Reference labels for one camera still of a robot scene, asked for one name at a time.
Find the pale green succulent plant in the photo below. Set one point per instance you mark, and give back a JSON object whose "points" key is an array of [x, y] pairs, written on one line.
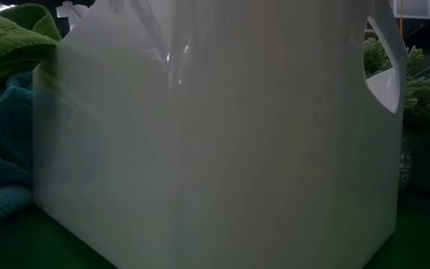
{"points": [[424, 97]]}

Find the white plastic bin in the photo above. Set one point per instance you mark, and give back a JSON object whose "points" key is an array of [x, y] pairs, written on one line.
{"points": [[218, 149]]}

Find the blue microfiber towel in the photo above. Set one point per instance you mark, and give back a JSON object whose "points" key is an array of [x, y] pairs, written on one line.
{"points": [[2, 168]]}

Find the white paper sign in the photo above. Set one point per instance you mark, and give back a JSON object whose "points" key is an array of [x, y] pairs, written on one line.
{"points": [[413, 8]]}

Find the thin orange pole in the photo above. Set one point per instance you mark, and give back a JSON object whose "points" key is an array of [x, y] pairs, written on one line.
{"points": [[401, 26]]}

